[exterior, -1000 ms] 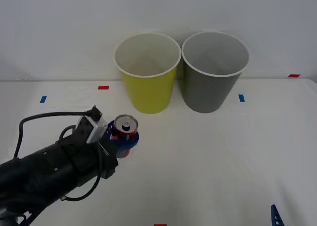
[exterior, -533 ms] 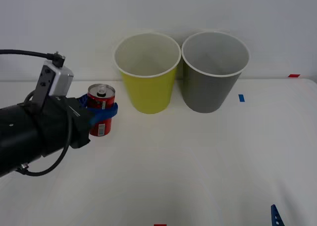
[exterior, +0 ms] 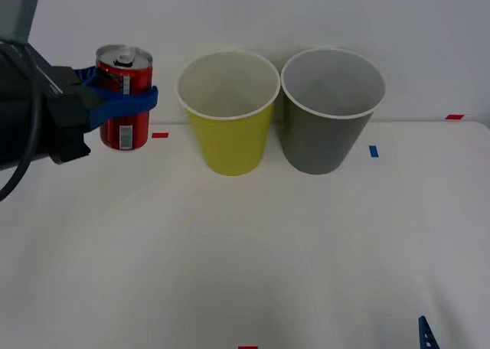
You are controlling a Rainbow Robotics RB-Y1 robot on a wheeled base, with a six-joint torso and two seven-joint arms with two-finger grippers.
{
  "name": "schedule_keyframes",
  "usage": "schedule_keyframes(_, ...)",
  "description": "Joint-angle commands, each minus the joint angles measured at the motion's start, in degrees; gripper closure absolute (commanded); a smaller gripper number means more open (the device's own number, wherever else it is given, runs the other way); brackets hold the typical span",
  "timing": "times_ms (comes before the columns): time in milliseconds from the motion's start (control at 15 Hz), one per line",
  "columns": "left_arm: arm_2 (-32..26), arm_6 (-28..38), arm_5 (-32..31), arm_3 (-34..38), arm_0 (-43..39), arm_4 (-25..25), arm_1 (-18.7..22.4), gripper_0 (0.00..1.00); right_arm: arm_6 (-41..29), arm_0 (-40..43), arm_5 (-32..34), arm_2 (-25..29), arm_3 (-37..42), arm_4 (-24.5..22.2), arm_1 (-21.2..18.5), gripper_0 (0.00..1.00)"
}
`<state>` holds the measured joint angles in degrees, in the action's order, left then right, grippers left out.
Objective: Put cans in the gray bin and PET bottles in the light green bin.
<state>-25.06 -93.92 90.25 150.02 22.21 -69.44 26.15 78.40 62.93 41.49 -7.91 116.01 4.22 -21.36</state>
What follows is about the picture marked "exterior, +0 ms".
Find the red drink can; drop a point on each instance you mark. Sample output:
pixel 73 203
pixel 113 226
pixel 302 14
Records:
pixel 128 77

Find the grey plastic waste bin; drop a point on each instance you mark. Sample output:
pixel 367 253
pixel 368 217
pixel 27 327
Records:
pixel 321 142

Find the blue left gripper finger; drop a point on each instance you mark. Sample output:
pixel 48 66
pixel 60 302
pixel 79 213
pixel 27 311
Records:
pixel 126 103
pixel 85 75

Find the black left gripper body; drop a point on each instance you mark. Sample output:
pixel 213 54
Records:
pixel 57 115

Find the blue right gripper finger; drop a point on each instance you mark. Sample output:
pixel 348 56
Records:
pixel 425 335

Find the yellow-green plastic waste bin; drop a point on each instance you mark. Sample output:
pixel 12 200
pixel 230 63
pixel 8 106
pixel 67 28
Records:
pixel 233 142

